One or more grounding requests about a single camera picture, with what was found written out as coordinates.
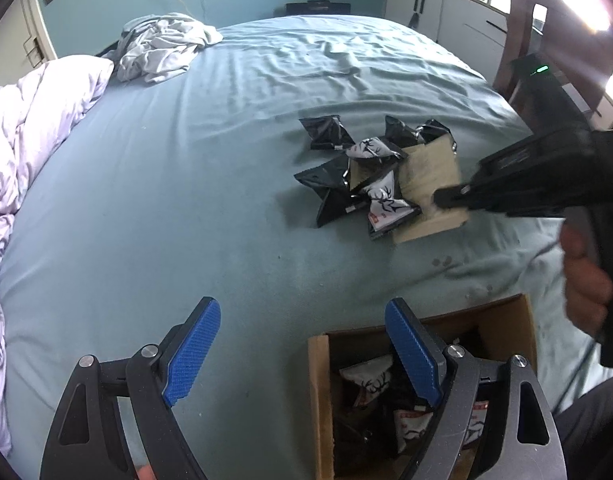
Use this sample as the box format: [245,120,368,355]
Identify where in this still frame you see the white quilted duvet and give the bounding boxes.
[0,55,114,458]

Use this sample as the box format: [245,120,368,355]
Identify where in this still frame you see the bed with blue sheet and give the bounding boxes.
[0,14,607,480]

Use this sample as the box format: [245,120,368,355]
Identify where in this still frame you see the crumpled grey white clothes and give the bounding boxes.
[115,12,224,84]

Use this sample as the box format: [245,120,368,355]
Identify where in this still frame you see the pile of snack packets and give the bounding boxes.
[294,115,454,242]

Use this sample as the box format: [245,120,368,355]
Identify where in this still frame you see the heap of snack packets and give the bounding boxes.
[333,327,487,476]

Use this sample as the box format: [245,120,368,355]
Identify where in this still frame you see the white cabinet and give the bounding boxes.
[385,0,512,83]

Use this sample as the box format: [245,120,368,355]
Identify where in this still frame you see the black rectangular object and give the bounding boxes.
[285,1,352,17]

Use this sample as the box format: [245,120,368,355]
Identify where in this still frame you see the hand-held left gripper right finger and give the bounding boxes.
[383,297,569,480]

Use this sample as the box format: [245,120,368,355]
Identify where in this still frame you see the person's dark trousers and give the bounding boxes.
[551,375,613,480]

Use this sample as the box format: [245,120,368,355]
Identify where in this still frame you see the brown cardboard box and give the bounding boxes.
[307,294,539,480]

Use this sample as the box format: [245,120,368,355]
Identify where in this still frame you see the person's right hand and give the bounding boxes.
[560,225,613,346]

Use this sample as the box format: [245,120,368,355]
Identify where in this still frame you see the cream door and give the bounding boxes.
[0,0,57,91]

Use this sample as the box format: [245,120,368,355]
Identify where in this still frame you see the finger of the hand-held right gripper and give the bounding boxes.
[433,184,482,211]

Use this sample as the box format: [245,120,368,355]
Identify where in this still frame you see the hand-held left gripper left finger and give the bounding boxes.
[39,296,222,480]

